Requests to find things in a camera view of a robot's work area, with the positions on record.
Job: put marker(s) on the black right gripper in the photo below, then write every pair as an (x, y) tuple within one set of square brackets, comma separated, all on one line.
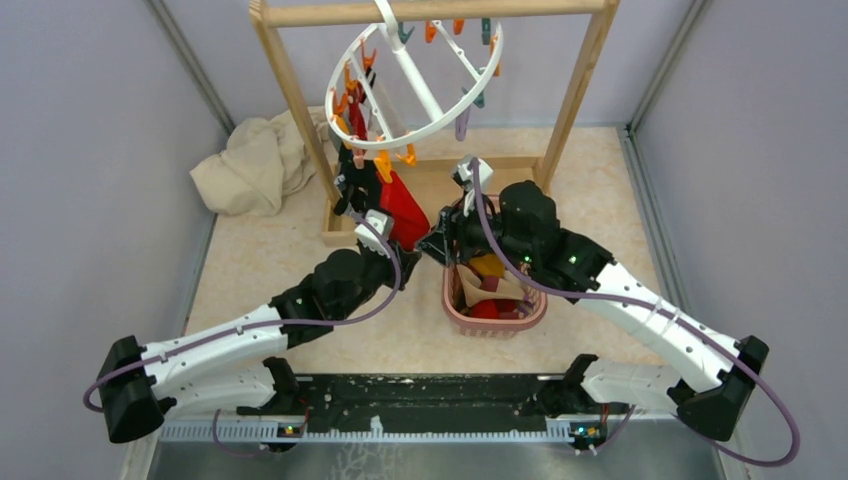
[(453, 225)]

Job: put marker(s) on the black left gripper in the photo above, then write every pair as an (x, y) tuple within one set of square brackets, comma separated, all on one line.
[(407, 261)]

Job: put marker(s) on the plain red sock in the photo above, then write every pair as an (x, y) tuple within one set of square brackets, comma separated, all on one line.
[(410, 222)]

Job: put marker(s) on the mustard yellow sock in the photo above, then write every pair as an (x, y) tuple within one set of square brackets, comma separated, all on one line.
[(488, 265)]

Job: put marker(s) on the beige maroon striped sock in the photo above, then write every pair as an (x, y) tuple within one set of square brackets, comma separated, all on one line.
[(476, 289)]

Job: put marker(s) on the pink plastic laundry basket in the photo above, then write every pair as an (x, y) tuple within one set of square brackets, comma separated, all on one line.
[(453, 304)]

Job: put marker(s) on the lilac plastic clip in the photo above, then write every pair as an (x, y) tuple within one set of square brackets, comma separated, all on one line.
[(461, 125)]

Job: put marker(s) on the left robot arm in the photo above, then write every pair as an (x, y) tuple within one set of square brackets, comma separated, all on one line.
[(236, 365)]

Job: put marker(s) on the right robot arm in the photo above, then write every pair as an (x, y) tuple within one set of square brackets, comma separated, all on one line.
[(705, 383)]

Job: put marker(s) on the white round clip hanger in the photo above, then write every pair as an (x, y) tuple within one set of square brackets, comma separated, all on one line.
[(355, 73)]

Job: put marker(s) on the black sock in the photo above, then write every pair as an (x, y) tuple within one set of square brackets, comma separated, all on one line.
[(360, 188)]

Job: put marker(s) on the orange plastic clip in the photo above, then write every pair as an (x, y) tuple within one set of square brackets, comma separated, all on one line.
[(383, 165)]

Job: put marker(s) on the teal plastic clip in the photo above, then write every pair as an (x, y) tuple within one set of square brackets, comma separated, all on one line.
[(479, 100)]

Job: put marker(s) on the red snowflake sock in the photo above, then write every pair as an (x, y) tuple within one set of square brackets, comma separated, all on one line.
[(357, 121)]

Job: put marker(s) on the beige crumpled cloth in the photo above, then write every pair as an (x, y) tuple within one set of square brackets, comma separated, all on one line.
[(264, 161)]

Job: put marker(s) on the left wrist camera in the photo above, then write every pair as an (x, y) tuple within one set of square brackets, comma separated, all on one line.
[(373, 231)]

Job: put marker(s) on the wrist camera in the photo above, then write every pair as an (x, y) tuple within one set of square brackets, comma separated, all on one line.
[(473, 175), (373, 231)]

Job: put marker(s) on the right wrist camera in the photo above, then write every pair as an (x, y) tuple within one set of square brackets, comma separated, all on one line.
[(473, 175)]

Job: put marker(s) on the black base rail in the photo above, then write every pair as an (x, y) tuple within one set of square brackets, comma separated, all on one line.
[(432, 404)]

